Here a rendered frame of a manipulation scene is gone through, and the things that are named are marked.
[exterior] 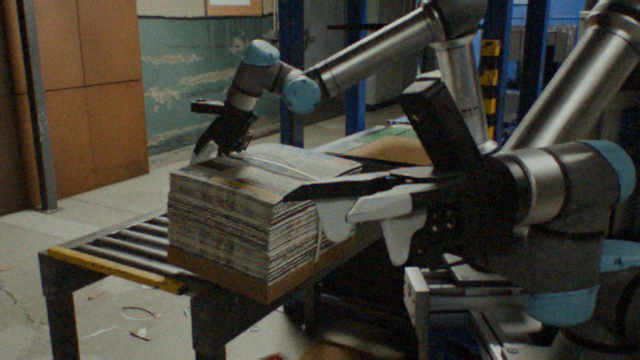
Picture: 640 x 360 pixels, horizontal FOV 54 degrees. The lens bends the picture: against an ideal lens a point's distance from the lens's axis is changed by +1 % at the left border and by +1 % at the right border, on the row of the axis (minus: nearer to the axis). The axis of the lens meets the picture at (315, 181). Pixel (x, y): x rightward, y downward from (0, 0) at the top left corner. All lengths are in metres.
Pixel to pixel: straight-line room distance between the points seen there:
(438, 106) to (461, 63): 0.94
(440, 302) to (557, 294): 0.79
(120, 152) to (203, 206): 4.03
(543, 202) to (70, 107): 4.57
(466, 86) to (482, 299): 0.49
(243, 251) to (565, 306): 0.76
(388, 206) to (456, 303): 1.02
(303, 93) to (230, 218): 0.30
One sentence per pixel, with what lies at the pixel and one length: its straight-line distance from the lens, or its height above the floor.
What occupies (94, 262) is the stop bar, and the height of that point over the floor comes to 0.82.
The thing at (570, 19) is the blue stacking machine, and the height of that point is 1.30.
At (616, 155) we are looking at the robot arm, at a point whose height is 1.24.
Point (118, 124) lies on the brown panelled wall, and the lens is 5.32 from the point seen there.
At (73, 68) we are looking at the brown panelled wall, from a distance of 5.02.
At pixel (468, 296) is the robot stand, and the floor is 0.76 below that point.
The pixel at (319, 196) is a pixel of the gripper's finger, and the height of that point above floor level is 1.22.
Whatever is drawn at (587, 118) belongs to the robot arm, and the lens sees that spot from 0.85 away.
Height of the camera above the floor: 1.39
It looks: 16 degrees down
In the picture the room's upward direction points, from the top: straight up
